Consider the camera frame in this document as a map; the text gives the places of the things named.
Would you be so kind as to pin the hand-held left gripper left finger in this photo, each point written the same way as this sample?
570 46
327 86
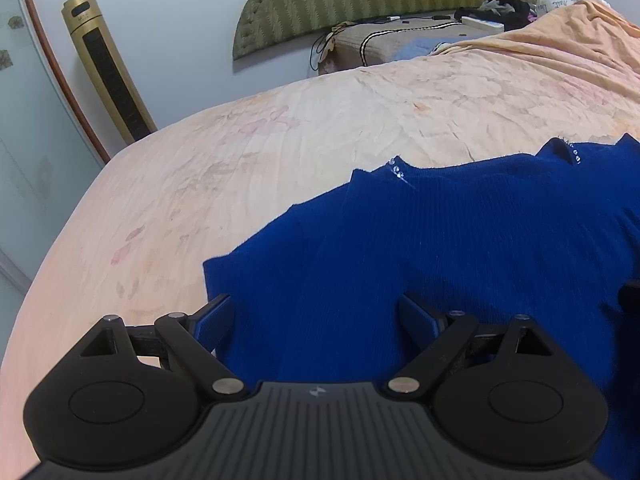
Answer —
215 319

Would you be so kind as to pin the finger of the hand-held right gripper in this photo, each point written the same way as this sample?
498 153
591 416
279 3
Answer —
632 296

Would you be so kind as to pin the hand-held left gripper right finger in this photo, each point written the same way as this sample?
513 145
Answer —
417 316

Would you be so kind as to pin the blue beaded knit sweater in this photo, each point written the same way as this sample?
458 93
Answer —
450 235

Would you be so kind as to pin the black clothes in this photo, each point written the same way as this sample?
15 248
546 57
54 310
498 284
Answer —
510 10

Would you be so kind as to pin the bed with pink sheet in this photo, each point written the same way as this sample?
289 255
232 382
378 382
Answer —
250 160

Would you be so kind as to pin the orange blanket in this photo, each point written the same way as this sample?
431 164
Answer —
565 50

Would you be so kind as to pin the gold tower fan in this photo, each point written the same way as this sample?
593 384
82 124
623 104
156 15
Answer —
107 65

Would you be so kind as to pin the brown pillow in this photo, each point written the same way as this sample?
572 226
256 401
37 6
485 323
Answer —
380 42

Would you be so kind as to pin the frosted glass flowered sliding door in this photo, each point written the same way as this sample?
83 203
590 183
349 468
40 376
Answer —
30 110

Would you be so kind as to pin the white power strip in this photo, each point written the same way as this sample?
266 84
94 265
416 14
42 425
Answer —
482 23

